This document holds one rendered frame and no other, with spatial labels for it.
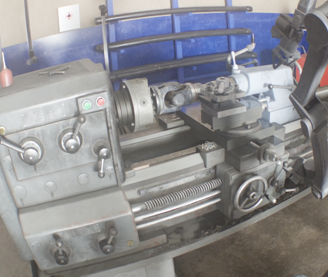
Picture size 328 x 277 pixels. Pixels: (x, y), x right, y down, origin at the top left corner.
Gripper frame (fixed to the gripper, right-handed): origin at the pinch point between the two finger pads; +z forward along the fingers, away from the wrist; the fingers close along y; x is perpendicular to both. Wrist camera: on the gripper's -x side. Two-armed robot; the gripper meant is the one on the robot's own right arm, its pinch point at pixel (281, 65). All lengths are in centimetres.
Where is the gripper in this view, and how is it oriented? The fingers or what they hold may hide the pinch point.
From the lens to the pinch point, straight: 134.3
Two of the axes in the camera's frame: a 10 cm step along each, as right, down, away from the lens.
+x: 5.2, 7.1, -4.8
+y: -8.3, 2.7, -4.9
